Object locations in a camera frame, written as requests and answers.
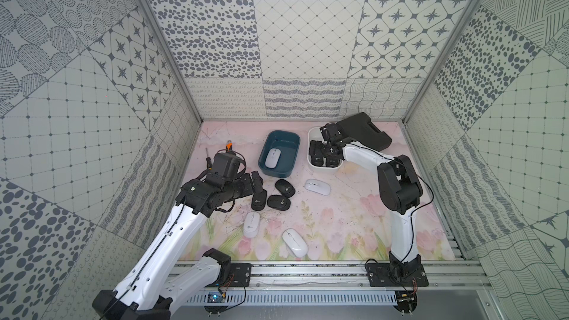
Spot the black mouse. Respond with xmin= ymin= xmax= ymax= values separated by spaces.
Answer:
xmin=275 ymin=179 xmax=296 ymax=198
xmin=267 ymin=195 xmax=291 ymax=211
xmin=251 ymin=190 xmax=268 ymax=212

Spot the black mouse top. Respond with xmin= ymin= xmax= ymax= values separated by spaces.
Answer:
xmin=275 ymin=179 xmax=296 ymax=198

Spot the white mouse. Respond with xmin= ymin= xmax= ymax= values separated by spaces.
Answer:
xmin=305 ymin=179 xmax=331 ymax=196
xmin=282 ymin=229 xmax=308 ymax=259
xmin=265 ymin=148 xmax=282 ymax=169
xmin=243 ymin=211 xmax=261 ymax=239

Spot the white mouse bottom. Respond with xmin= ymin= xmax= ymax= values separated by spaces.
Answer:
xmin=282 ymin=229 xmax=308 ymax=259

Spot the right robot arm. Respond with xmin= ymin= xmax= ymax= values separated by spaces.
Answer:
xmin=311 ymin=121 xmax=423 ymax=276

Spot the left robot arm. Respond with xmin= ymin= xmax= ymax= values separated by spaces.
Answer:
xmin=93 ymin=148 xmax=262 ymax=319

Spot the white storage box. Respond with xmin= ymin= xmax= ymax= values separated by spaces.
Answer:
xmin=306 ymin=127 xmax=344 ymax=174

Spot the teal storage box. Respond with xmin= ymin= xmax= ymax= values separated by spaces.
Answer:
xmin=258 ymin=130 xmax=301 ymax=179

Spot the black plastic tool case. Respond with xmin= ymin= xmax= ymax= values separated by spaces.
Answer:
xmin=337 ymin=112 xmax=392 ymax=152

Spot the black yellow screwdriver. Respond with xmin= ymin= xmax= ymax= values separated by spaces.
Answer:
xmin=205 ymin=148 xmax=213 ymax=170

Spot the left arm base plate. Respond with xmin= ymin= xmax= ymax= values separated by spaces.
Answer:
xmin=210 ymin=263 xmax=253 ymax=287

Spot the aluminium mounting rail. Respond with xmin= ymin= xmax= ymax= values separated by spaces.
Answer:
xmin=168 ymin=259 xmax=490 ymax=292

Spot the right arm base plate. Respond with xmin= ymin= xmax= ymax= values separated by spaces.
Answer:
xmin=365 ymin=262 xmax=429 ymax=287

